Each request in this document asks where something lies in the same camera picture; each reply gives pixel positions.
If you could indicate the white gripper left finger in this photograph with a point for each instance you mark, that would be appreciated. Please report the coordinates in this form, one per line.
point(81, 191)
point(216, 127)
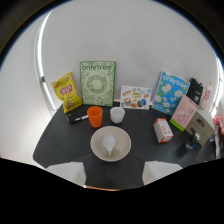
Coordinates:
point(70, 170)

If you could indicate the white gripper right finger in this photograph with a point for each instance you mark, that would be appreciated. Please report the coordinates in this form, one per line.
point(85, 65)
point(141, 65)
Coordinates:
point(156, 170)

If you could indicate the orange white light bulb box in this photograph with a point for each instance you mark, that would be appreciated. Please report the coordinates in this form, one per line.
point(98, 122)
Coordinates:
point(162, 130)

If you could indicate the beige cardboard box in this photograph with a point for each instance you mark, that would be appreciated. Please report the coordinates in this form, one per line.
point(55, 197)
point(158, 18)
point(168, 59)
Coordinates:
point(201, 127)

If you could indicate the pink flower box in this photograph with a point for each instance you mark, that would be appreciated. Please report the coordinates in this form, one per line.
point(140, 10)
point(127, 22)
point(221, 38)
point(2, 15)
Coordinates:
point(183, 112)

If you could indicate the black blue binder clip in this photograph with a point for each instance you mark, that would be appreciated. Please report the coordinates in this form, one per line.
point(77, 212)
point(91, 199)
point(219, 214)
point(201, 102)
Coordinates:
point(192, 141)

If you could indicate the white light bulb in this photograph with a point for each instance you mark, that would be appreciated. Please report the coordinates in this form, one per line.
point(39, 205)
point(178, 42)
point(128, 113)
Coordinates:
point(109, 144)

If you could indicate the beige shallow bowl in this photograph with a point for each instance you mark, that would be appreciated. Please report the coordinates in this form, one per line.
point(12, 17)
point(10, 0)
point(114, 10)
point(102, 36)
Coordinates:
point(111, 143)

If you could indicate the black marker pen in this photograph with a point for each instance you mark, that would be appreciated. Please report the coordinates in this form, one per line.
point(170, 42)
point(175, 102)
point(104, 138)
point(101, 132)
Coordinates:
point(77, 119)

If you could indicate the black keyboard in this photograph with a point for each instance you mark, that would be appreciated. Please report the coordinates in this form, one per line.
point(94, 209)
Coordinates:
point(75, 113)

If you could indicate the orange plastic cup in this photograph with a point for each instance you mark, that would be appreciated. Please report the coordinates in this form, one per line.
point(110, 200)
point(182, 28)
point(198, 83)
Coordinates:
point(95, 116)

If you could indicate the white plastic cup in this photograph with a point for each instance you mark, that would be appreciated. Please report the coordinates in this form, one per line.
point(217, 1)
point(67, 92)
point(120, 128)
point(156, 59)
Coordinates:
point(117, 114)

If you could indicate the red white cloth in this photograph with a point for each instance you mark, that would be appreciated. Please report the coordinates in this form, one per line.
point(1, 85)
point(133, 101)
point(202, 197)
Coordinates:
point(219, 128)

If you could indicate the food picture card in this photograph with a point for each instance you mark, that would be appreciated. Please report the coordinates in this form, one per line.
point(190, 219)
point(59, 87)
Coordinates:
point(135, 97)

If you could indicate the yellow Lay's chip bag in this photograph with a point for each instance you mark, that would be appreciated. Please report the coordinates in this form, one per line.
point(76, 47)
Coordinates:
point(67, 92)

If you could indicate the blue onlytree poster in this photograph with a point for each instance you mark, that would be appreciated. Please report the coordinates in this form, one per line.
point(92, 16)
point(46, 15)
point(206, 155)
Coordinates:
point(170, 92)

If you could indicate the black paper bag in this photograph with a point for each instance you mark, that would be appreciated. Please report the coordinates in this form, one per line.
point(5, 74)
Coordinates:
point(195, 91)

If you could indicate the white pink bottle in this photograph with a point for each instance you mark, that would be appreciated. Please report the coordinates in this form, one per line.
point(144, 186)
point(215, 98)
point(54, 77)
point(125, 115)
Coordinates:
point(206, 95)

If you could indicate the green onlytree poster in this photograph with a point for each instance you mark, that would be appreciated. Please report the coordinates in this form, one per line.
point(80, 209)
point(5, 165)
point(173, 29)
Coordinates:
point(97, 83)

